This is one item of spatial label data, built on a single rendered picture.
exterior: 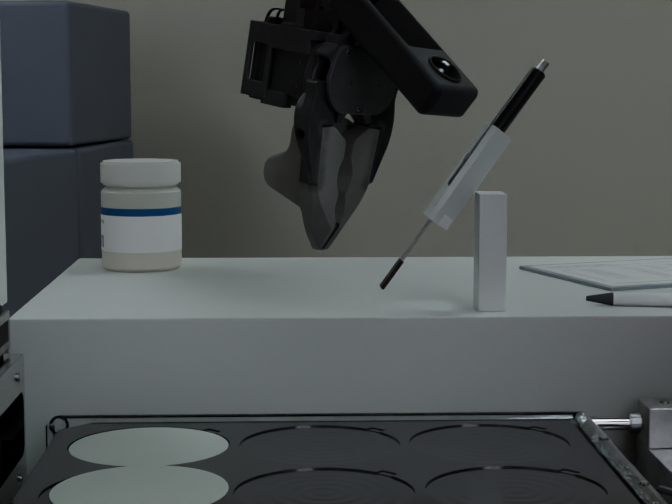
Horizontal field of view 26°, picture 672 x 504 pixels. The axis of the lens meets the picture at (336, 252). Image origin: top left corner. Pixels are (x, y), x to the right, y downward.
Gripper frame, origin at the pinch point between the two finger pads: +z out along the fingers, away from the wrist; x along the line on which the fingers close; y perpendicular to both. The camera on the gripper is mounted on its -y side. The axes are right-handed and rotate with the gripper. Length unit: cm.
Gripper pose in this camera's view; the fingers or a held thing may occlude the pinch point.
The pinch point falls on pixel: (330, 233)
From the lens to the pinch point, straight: 102.1
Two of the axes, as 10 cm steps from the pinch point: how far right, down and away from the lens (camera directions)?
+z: -1.5, 9.7, 1.8
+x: -6.4, 0.4, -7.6
